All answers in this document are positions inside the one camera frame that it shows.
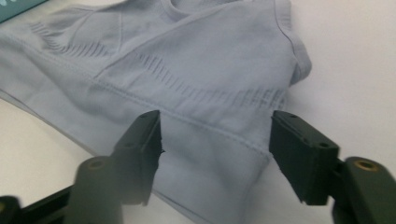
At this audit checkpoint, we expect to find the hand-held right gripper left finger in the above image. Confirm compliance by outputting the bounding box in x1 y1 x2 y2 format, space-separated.
111 109 164 206

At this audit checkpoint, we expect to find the grey knit sports bra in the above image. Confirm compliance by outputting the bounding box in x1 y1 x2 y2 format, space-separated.
0 0 313 224

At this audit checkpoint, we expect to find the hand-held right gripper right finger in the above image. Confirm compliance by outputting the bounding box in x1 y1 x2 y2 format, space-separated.
269 110 340 206

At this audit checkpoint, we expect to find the light blue perforated plastic basket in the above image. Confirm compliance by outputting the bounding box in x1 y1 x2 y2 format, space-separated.
0 0 48 24

